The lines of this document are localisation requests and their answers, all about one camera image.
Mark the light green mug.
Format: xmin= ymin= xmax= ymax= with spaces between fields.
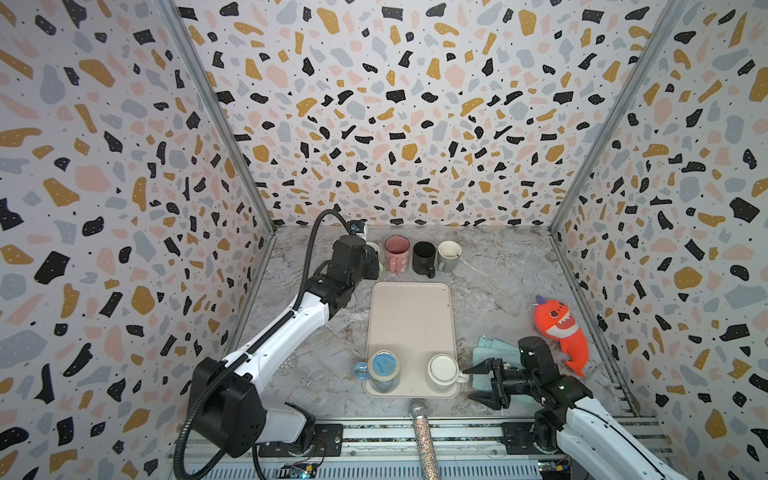
xmin=366 ymin=241 xmax=381 ymax=263

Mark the pink ghost mug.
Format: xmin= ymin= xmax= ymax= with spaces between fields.
xmin=384 ymin=235 xmax=411 ymax=274

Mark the white mug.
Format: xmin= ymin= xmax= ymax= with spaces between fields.
xmin=427 ymin=354 xmax=470 ymax=392

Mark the black mug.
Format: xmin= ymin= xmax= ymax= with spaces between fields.
xmin=412 ymin=241 xmax=437 ymax=279

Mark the grey mug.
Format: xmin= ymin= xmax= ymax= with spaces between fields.
xmin=437 ymin=240 xmax=462 ymax=273

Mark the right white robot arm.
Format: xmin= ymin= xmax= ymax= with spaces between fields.
xmin=463 ymin=336 xmax=684 ymax=479

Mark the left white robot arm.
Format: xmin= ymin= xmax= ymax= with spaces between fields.
xmin=190 ymin=235 xmax=380 ymax=457

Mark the blue glazed mug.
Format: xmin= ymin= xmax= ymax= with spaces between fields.
xmin=353 ymin=350 xmax=400 ymax=394

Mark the teal cloth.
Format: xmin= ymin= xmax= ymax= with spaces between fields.
xmin=471 ymin=336 xmax=521 ymax=392

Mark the red plush monster toy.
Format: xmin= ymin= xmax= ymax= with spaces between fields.
xmin=533 ymin=295 xmax=589 ymax=378

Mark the beige plastic tray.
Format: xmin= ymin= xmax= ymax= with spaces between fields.
xmin=363 ymin=282 xmax=460 ymax=399

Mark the glittery tube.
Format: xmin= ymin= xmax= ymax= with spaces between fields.
xmin=409 ymin=399 xmax=441 ymax=480

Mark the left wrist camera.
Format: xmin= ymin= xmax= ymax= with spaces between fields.
xmin=348 ymin=219 xmax=366 ymax=238

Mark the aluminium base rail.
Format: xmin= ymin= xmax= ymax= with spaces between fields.
xmin=167 ymin=413 xmax=667 ymax=480

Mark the black corrugated cable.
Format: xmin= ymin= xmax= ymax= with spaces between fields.
xmin=172 ymin=208 xmax=361 ymax=480

